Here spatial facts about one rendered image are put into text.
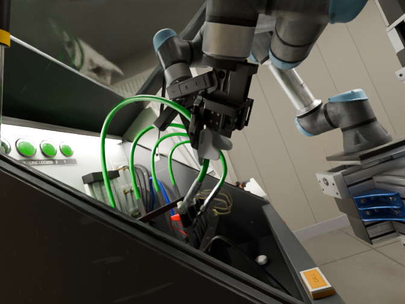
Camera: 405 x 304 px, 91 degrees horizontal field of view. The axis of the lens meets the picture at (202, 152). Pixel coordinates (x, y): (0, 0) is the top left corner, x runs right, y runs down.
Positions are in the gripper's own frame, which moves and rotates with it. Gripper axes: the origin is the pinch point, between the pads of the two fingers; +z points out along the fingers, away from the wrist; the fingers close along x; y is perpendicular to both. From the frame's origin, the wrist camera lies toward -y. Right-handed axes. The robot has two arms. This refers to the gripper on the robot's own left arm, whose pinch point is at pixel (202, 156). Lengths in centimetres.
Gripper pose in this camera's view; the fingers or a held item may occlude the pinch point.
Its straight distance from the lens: 43.4
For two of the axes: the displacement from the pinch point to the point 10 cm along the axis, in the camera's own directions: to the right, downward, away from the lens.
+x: 5.8, -3.9, 7.2
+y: 8.1, 3.8, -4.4
